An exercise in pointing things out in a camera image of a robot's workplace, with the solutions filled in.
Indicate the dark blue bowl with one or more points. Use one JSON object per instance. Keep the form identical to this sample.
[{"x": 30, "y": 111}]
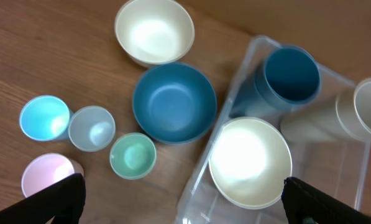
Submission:
[{"x": 174, "y": 103}]

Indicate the dark blue tall cup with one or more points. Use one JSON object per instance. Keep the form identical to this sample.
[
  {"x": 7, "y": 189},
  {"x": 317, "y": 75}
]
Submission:
[
  {"x": 251, "y": 102},
  {"x": 288, "y": 77}
]

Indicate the grey small cup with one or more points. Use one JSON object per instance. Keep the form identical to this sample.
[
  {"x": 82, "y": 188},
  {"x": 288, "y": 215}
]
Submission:
[{"x": 91, "y": 128}]

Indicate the light blue small cup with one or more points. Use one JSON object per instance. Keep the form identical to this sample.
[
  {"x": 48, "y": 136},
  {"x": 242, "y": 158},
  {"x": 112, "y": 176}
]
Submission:
[{"x": 45, "y": 118}]

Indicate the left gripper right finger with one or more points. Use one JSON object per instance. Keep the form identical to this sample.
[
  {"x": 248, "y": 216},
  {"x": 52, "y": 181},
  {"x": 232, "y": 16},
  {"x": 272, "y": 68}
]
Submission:
[{"x": 305, "y": 204}]

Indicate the cream bowl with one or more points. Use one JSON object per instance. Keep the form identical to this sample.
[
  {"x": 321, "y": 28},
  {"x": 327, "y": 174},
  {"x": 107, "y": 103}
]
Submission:
[
  {"x": 249, "y": 162},
  {"x": 154, "y": 32}
]

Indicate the mint green small cup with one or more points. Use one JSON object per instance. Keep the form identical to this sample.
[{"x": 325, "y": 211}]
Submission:
[{"x": 133, "y": 156}]

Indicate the pink small cup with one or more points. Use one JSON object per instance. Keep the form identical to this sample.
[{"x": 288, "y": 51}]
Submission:
[{"x": 47, "y": 170}]

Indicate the clear plastic storage bin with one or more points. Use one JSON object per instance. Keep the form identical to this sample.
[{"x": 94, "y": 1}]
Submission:
[{"x": 336, "y": 168}]

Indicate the cream tall cup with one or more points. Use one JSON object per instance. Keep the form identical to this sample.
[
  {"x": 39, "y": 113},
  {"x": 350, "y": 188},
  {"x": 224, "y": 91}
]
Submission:
[
  {"x": 320, "y": 122},
  {"x": 354, "y": 110}
]

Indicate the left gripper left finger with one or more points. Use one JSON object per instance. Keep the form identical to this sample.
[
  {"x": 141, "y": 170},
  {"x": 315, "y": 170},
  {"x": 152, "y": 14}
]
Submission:
[{"x": 62, "y": 202}]

